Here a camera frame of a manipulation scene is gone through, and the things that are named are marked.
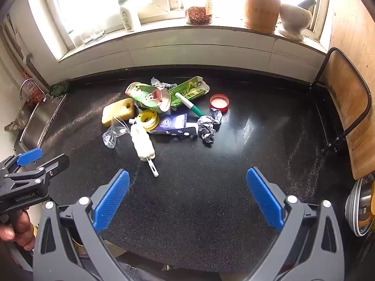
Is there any blue toothpaste tube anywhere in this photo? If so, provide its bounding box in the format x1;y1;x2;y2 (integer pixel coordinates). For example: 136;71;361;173
129;114;198;137

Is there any person's left hand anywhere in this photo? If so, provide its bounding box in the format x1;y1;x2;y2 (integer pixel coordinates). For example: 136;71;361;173
0;208;37;251

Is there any white bottle with green cap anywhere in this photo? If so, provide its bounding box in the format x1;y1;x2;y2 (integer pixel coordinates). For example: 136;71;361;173
117;0;142;33

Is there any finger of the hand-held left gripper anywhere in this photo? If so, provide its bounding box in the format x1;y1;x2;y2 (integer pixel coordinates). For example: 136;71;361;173
0;148;44;177
5;154;70;185

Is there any green cartoon carton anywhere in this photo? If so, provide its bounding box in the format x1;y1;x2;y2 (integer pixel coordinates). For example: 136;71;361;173
125;81;173;114

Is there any red lid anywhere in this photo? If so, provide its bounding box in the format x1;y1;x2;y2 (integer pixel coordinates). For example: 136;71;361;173
209;94;230;113

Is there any green marker pen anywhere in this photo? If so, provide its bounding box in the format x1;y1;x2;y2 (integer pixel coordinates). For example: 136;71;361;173
175;92;207;119

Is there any wooden canister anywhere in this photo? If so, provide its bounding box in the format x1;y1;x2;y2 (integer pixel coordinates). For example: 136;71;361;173
244;0;281;34

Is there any green carton box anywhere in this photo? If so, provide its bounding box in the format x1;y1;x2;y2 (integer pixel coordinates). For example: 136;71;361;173
168;76;211;107

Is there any foil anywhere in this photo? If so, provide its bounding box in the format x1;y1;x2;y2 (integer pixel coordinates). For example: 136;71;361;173
197;108;222;144

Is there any red packet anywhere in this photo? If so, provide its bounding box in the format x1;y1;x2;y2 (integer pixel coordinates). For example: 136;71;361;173
25;82;41;103

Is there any chrome faucet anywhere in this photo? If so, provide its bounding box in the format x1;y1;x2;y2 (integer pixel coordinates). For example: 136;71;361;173
19;78;44;101

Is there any steel sink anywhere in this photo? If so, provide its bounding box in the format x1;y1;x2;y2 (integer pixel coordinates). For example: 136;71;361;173
4;94;68;153

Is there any clear plastic wrapper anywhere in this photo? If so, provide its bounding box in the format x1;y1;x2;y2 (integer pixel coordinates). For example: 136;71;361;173
102;115;131;150

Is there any yellow tape roll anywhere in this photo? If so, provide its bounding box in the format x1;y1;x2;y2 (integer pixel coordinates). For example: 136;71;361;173
137;110;160;131

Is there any yellow sponge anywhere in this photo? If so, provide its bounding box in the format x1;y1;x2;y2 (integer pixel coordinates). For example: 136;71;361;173
101;98;136;126

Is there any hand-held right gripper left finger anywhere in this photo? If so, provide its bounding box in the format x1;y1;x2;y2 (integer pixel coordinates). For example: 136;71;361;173
33;169;138;281

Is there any grey wrapper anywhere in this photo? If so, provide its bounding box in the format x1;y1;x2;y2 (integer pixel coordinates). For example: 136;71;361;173
150;77;178;90

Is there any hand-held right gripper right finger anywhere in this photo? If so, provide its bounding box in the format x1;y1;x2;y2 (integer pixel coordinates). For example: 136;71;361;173
246;167;346;281

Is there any stack of plates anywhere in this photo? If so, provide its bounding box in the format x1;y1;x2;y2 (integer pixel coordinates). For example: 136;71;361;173
345;173;375;237

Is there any green cloth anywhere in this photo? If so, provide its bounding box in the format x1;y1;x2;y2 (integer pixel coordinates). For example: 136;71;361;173
50;80;71;97

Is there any white popsicle with stick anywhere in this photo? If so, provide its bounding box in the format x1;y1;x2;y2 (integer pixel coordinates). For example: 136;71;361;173
130;124;159;177

